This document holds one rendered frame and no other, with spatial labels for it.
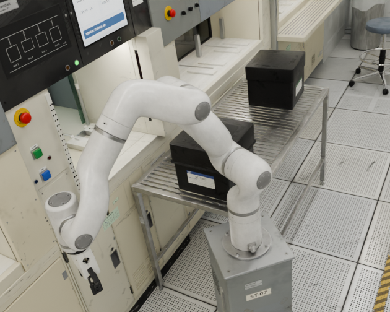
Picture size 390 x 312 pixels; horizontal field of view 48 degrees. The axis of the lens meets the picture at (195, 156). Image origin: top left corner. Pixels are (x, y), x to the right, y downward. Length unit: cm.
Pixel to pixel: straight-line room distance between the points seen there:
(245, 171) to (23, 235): 86
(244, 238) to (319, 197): 156
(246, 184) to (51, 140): 77
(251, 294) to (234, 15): 227
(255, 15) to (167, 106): 231
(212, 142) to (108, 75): 109
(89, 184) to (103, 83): 126
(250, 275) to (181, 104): 78
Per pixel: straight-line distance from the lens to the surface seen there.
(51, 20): 169
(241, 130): 193
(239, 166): 143
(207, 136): 130
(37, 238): 181
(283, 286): 180
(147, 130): 229
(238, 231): 163
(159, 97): 114
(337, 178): 333
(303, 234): 287
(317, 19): 390
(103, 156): 113
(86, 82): 242
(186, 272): 270
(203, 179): 192
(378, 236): 291
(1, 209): 166
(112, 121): 112
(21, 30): 161
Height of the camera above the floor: 199
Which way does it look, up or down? 33 degrees down
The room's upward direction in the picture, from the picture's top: 9 degrees counter-clockwise
